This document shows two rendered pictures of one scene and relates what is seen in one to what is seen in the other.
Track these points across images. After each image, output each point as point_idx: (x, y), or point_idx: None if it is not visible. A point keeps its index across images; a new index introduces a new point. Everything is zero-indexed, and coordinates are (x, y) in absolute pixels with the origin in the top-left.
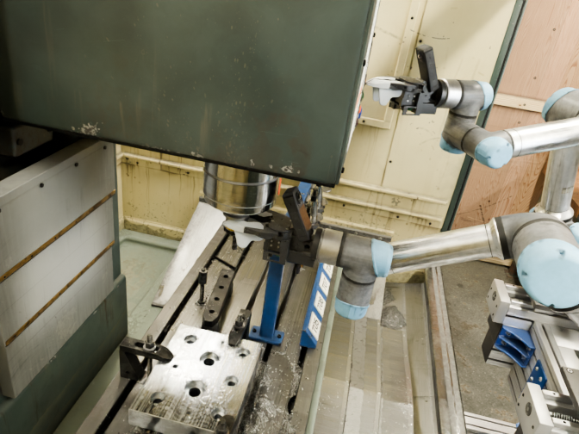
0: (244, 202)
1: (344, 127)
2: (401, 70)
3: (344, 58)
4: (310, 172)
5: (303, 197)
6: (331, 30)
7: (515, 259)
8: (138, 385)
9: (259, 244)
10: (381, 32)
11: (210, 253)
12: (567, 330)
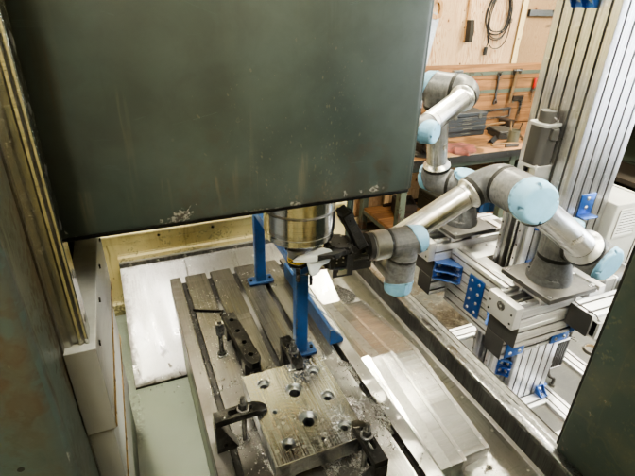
0: (324, 232)
1: (414, 140)
2: None
3: (413, 83)
4: (392, 185)
5: None
6: (403, 62)
7: (501, 201)
8: (241, 450)
9: (221, 281)
10: None
11: (186, 309)
12: (472, 246)
